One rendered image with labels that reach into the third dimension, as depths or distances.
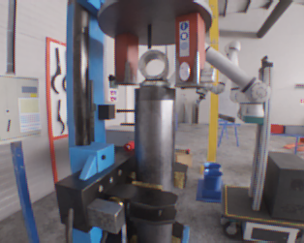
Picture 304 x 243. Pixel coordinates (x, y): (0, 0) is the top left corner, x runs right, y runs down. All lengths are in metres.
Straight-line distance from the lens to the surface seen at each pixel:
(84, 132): 0.88
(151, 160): 0.80
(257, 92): 1.39
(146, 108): 0.76
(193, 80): 0.72
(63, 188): 0.75
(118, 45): 0.99
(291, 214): 2.03
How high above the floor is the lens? 1.40
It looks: 7 degrees down
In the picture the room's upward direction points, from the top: straight up
